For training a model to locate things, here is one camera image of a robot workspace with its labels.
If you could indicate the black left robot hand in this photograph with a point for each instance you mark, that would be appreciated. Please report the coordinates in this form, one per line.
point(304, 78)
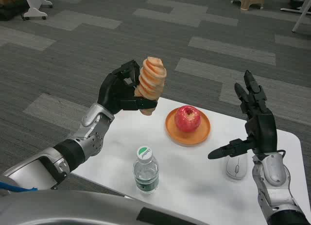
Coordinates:
point(111, 93)

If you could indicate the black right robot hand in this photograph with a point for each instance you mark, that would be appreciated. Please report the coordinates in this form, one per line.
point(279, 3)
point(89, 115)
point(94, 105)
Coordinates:
point(262, 127)

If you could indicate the ridged bread roll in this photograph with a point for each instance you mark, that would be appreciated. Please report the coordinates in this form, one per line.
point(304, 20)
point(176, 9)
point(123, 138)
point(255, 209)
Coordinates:
point(151, 84)

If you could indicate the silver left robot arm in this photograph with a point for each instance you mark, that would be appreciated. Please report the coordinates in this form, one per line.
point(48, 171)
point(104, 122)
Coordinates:
point(60, 152)

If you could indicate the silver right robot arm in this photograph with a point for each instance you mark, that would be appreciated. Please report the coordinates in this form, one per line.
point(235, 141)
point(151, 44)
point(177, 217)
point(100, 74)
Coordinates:
point(274, 186)

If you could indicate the white computer mouse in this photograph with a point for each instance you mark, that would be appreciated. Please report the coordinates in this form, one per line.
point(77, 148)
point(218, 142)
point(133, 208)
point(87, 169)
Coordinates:
point(236, 167)

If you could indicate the orange plate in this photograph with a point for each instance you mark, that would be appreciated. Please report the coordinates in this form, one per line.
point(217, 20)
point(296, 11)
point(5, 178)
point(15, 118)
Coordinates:
point(187, 132)

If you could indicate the red apple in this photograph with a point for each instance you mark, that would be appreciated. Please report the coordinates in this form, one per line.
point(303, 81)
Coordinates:
point(187, 118)

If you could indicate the clear plastic water bottle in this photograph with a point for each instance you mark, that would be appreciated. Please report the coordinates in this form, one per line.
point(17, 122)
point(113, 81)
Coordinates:
point(146, 171)

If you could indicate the white wheeled partition stand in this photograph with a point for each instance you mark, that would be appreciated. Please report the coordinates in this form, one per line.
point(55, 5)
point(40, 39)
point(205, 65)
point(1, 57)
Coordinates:
point(36, 4)

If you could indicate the silver robot chest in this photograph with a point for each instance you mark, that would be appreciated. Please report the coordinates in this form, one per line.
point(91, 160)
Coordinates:
point(80, 208)

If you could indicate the white desk leg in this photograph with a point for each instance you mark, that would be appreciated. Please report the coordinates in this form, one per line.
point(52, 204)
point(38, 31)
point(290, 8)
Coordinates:
point(302, 16)

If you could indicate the white desk foot bar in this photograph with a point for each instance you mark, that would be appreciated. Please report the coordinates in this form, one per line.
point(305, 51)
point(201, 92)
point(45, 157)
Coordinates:
point(295, 9)

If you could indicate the beige plastic stool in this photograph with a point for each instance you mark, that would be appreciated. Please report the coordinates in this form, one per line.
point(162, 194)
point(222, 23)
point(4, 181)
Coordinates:
point(247, 0)

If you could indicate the black bag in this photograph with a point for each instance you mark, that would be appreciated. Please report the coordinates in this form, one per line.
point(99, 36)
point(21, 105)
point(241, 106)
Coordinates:
point(11, 12)

